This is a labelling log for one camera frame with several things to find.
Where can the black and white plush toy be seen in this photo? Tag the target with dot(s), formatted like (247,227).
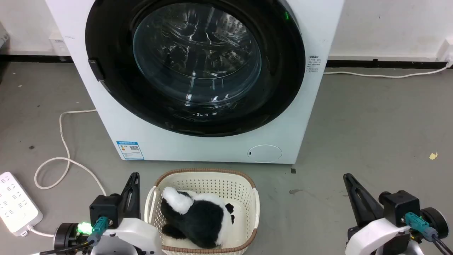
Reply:
(201,219)

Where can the white wall socket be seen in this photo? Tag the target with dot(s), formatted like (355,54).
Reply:
(58,43)

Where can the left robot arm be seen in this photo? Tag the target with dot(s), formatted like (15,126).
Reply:
(65,235)

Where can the black baseboard strip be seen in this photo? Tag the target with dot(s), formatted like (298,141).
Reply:
(354,64)

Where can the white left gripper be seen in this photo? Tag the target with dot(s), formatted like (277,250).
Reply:
(134,235)

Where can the blue energy label sticker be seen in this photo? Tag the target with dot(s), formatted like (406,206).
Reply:
(130,150)

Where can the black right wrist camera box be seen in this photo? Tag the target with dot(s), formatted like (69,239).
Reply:
(400,207)

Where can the grey object at wall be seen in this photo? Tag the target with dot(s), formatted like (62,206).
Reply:
(3,37)

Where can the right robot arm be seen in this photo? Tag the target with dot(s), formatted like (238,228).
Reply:
(434,219)

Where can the cream plastic laundry basket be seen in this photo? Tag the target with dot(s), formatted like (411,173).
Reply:
(208,180)

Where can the yellow paper scrap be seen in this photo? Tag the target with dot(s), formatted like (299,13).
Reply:
(434,156)

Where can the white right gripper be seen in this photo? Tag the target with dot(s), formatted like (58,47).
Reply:
(371,235)

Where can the white front-load washing machine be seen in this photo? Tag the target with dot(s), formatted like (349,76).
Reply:
(212,148)

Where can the round white filter cover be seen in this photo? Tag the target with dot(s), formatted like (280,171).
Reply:
(264,153)

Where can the white wall plug box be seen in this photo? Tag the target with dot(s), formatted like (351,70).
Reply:
(446,51)

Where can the white power strip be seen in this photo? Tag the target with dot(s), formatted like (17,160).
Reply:
(16,203)

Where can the small printed text sticker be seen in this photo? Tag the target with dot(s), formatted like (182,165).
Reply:
(314,63)

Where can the black round glass washer door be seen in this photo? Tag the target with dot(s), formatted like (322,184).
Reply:
(116,95)

